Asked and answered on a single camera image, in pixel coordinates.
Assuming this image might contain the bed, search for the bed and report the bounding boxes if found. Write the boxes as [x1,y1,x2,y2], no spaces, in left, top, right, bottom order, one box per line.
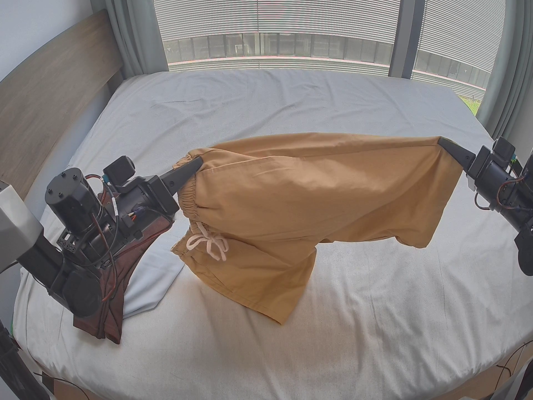
[0,9,533,400]

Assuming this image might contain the grey-green curtain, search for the grey-green curtain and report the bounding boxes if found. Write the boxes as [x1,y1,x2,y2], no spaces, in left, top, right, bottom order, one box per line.
[85,0,169,80]
[475,0,533,153]

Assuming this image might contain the black cable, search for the black cable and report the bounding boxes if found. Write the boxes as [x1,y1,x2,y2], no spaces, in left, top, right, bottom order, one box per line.
[33,371,97,400]
[496,340,533,376]

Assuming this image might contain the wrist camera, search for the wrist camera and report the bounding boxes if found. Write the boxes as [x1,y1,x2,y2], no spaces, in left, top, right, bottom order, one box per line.
[102,155,146,195]
[492,137,518,168]

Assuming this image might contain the pale blue garment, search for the pale blue garment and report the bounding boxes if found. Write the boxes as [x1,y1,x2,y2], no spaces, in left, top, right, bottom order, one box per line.
[123,219,188,320]

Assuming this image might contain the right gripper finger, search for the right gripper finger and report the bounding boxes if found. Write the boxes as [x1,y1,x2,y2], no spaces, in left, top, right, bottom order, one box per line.
[438,137,476,175]

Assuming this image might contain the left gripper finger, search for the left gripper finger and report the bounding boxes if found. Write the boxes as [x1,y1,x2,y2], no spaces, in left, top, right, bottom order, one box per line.
[159,157,204,202]

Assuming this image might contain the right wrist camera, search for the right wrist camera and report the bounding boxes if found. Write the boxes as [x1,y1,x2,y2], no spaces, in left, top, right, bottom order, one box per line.
[492,137,518,168]

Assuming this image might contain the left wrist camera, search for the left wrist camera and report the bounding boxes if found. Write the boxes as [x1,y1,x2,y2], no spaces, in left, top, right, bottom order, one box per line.
[102,155,146,195]

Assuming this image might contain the brown garment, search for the brown garment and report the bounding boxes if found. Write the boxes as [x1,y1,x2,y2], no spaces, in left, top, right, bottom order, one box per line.
[72,217,175,345]

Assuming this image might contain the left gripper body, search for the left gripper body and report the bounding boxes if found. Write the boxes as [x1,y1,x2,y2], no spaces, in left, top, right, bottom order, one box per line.
[112,175,181,241]

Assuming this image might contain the tan shorts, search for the tan shorts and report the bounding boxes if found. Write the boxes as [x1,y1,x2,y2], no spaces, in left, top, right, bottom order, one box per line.
[170,132,469,326]

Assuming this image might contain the window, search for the window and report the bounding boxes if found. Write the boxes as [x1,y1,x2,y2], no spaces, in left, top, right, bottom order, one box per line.
[149,0,508,113]

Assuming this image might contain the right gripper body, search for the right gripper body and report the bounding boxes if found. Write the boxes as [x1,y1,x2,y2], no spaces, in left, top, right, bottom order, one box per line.
[463,145,515,212]

